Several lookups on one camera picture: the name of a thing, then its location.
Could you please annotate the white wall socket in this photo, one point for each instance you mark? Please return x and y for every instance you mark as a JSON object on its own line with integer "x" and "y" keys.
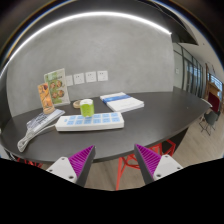
{"x": 91, "y": 77}
{"x": 102, "y": 75}
{"x": 79, "y": 78}
{"x": 69, "y": 80}

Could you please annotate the large green menu sign stand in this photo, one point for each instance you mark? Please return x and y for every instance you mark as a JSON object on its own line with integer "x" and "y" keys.
{"x": 57, "y": 87}

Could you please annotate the red armchair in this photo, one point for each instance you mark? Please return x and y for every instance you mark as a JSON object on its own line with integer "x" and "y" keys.
{"x": 214, "y": 101}

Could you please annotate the red metal stool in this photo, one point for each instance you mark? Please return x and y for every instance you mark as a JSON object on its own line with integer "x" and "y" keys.
{"x": 28, "y": 163}
{"x": 121, "y": 166}

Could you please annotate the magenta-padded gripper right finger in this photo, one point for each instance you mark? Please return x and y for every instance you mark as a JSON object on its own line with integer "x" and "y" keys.
{"x": 165, "y": 166}

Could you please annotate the small orange sign stand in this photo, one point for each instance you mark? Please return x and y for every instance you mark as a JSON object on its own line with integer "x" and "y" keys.
{"x": 45, "y": 96}

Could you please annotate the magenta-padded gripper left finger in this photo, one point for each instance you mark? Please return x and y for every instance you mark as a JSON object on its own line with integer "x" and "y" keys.
{"x": 63, "y": 167}

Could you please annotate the white ceiling light strip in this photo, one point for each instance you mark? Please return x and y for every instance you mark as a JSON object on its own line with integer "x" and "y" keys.
{"x": 86, "y": 14}

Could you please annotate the beige tape roll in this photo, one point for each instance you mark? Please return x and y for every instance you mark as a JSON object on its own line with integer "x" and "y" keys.
{"x": 77, "y": 104}

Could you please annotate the green and white charger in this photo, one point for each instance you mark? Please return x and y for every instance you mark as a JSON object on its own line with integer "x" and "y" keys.
{"x": 87, "y": 108}

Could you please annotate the white and blue booklet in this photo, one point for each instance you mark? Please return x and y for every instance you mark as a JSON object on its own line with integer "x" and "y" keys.
{"x": 125, "y": 103}

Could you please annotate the glass partition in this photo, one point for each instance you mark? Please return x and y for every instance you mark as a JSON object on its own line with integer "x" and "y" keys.
{"x": 188, "y": 71}

